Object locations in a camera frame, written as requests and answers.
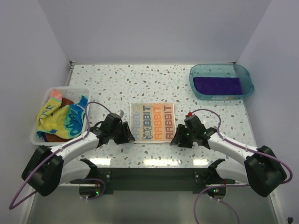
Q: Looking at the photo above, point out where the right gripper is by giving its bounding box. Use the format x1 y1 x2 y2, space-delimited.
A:
171 124 196 149

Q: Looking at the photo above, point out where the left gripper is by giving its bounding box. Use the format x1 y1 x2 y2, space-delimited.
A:
109 121 135 144

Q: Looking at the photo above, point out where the colourful printed towel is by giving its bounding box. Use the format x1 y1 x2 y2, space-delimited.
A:
130 102 176 144

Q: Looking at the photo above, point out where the purple towel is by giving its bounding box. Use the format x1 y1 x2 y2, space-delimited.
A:
193 77 243 96

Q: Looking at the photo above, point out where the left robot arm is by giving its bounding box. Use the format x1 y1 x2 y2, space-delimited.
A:
21 113 135 196

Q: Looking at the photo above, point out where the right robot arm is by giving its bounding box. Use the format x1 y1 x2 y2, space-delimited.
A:
171 115 287 197

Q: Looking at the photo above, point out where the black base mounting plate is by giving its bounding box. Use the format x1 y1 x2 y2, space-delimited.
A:
70 168 235 195

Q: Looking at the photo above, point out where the blue towel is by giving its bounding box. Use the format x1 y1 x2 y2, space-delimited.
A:
64 96 88 139

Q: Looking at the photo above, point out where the brown towel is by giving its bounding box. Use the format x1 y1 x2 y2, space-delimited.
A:
60 98 74 108

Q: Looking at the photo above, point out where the yellow green patterned towel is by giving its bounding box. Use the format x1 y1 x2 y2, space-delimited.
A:
36 97 70 139

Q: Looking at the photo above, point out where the teal translucent plastic bin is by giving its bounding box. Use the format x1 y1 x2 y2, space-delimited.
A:
189 63 254 100

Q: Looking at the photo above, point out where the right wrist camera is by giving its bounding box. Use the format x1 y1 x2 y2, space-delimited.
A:
187 112 194 117

